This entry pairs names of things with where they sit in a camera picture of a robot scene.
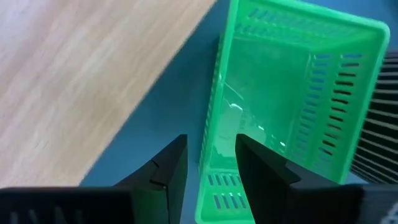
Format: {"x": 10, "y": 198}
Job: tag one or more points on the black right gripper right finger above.
{"x": 264, "y": 186}

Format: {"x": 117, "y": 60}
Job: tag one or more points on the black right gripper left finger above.
{"x": 174, "y": 174}

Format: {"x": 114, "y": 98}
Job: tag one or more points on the green plastic slotted basket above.
{"x": 264, "y": 77}

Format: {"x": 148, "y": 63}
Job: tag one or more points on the potted plant ribbed grey pot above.
{"x": 382, "y": 124}

